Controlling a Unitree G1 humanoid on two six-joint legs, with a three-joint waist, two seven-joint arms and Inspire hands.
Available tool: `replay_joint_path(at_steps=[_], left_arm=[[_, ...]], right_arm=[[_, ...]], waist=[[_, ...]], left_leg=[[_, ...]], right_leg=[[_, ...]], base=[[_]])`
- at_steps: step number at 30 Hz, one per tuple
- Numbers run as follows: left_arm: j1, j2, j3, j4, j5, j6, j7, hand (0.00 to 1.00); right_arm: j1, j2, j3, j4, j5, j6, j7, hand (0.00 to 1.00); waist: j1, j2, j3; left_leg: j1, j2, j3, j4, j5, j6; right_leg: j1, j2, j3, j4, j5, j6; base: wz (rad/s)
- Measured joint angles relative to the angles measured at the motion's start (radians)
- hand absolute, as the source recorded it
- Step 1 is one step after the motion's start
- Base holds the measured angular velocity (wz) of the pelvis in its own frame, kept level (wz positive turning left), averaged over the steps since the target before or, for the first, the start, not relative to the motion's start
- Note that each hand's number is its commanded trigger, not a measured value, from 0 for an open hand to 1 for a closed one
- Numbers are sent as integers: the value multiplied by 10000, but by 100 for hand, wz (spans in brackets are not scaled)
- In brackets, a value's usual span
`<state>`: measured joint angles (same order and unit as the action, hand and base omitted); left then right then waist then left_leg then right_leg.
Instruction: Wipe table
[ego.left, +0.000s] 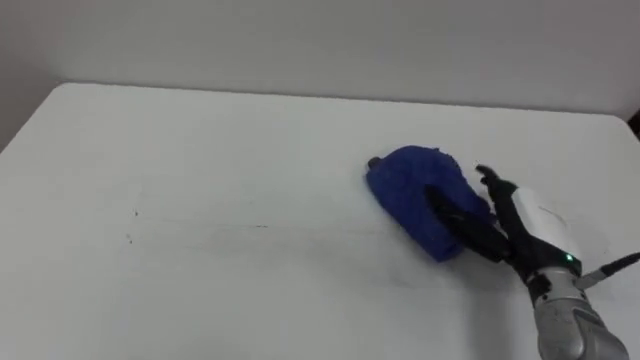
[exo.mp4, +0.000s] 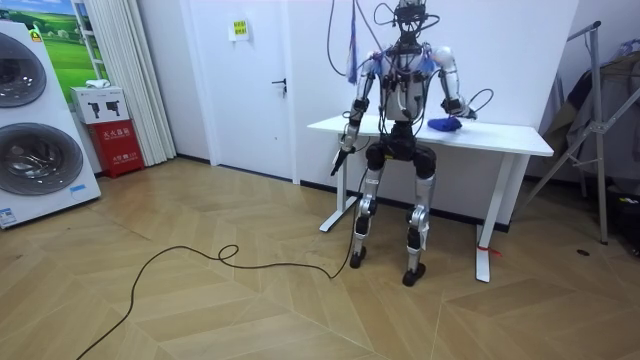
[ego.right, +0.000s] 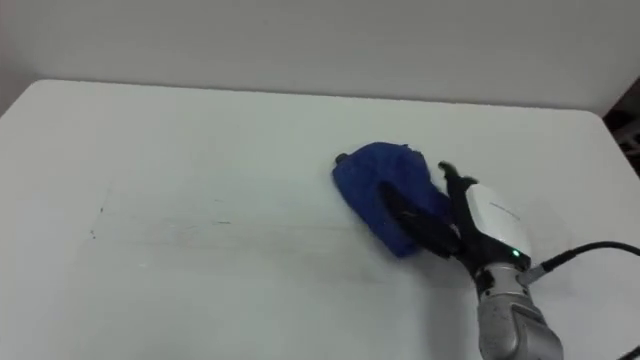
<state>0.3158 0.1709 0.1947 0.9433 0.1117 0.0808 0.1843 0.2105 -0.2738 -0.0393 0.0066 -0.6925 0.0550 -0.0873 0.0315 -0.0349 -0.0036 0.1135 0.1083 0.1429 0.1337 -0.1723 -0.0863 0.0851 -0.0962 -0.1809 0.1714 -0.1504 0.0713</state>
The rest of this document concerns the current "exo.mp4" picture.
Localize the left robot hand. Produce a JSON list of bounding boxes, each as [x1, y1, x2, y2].
[[329, 144, 357, 178]]

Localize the blue cloth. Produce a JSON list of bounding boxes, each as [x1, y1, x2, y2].
[[426, 116, 464, 133]]

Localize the white desk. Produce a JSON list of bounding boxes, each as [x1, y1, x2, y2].
[[306, 114, 555, 284]]

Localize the robot body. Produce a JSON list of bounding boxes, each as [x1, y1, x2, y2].
[[372, 0, 442, 162]]

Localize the robot legs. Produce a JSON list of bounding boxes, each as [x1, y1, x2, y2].
[[348, 141, 439, 289]]

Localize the white door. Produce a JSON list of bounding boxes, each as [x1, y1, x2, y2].
[[185, 0, 297, 182]]

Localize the grey metal clothes rack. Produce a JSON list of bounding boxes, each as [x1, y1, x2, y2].
[[514, 20, 640, 246]]

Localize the yellow door sign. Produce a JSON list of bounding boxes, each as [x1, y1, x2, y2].
[[228, 18, 251, 43]]

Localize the black bin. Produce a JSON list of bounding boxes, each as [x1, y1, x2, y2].
[[606, 188, 640, 259]]

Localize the white pleated curtain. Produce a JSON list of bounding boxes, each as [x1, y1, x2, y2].
[[82, 0, 178, 168]]

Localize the red fire equipment cabinet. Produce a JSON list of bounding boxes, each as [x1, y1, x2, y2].
[[87, 118, 146, 180]]

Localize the white cardboard box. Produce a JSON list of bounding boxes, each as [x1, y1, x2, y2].
[[69, 85, 131, 126]]

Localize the white washing machine tower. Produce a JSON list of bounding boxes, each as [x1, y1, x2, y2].
[[0, 19, 103, 231]]

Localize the cable bundle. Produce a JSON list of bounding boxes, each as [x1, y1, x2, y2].
[[326, 0, 387, 86]]

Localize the black floor cable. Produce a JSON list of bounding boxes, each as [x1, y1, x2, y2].
[[74, 168, 370, 360]]

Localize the green landscape wall poster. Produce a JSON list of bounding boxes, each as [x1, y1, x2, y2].
[[0, 0, 109, 105]]

